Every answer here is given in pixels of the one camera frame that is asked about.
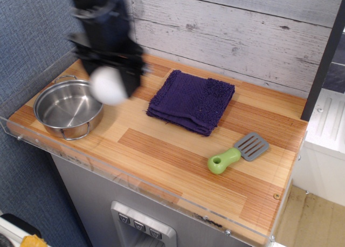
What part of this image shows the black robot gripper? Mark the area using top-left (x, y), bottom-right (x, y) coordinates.
top-left (70, 0), bottom-right (150, 98)

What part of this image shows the white toy mushroom egg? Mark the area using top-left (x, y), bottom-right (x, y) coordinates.
top-left (89, 66), bottom-right (128, 106)

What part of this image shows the stainless steel pot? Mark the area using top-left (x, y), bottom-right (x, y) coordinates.
top-left (33, 75), bottom-right (104, 141)

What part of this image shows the purple folded towel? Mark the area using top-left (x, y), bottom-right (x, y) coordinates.
top-left (147, 70), bottom-right (235, 136)

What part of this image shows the grey toy fridge cabinet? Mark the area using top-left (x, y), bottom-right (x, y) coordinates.
top-left (52, 155), bottom-right (246, 246)

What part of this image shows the yellow and black object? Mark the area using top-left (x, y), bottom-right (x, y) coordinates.
top-left (1, 214), bottom-right (49, 246)

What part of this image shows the white toy sink unit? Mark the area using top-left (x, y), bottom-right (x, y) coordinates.
top-left (292, 28), bottom-right (345, 208)

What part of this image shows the clear acrylic guard rail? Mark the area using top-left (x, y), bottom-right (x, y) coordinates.
top-left (4, 55), bottom-right (307, 246)

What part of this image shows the green handled grey spatula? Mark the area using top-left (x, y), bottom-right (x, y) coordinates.
top-left (207, 132), bottom-right (269, 175)

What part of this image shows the dark right shelf post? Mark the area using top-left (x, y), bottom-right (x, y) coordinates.
top-left (300, 0), bottom-right (344, 121)

